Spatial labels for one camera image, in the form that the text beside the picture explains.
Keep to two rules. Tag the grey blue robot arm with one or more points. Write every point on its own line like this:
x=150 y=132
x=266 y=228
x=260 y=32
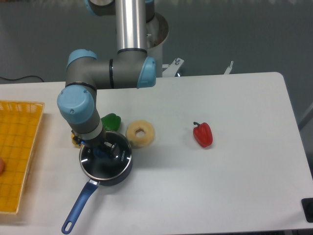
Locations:
x=132 y=68

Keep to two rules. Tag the yellow bell pepper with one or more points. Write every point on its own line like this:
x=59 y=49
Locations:
x=74 y=142

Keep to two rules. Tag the orange object in basket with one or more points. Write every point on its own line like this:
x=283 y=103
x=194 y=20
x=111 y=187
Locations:
x=2 y=165

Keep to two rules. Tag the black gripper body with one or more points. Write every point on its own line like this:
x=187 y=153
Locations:
x=98 y=141

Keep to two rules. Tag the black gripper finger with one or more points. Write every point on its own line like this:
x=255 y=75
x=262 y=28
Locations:
x=112 y=149

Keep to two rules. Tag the beige donut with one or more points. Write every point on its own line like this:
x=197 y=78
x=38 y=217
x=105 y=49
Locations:
x=140 y=133

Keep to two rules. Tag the glass pot lid blue knob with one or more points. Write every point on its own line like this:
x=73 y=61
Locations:
x=97 y=165

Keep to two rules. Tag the dark blue saucepan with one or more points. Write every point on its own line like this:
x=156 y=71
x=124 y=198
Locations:
x=89 y=188

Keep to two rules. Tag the yellow plastic basket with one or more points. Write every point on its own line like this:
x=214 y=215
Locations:
x=19 y=124

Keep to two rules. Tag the red bell pepper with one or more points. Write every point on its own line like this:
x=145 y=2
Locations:
x=203 y=134

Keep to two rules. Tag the white table frame bracket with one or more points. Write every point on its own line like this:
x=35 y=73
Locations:
x=229 y=68

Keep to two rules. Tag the black device at table edge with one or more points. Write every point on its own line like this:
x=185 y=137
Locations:
x=307 y=204

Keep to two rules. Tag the green bell pepper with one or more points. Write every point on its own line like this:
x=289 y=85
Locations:
x=111 y=122

